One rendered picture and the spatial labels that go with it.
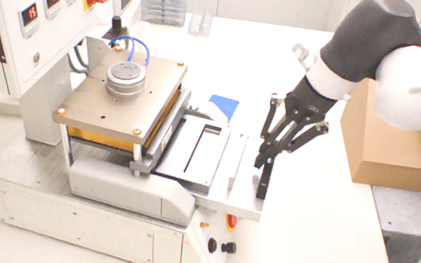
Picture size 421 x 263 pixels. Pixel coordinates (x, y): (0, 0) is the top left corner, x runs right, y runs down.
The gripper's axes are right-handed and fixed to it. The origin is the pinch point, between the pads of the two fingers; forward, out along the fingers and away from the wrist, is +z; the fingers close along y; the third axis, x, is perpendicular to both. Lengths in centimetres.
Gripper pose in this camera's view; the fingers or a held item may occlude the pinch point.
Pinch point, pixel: (265, 153)
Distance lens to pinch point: 93.0
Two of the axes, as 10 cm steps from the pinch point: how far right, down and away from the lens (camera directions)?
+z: -4.2, 6.3, 6.6
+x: 2.5, -6.2, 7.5
